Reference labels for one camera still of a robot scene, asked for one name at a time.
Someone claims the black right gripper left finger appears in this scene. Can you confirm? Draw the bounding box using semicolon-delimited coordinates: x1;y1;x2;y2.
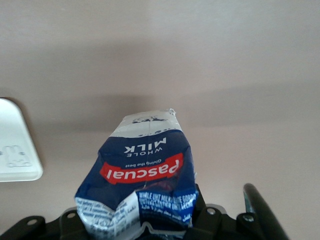
0;206;87;240

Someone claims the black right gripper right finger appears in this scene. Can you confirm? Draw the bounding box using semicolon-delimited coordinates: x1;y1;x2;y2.
184;183;266;240

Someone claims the blue white milk carton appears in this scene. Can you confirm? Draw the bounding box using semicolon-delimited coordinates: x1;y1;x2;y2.
74;107;200;238

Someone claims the cream tray with rabbit print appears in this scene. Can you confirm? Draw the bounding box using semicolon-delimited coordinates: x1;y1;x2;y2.
0;97;44;183

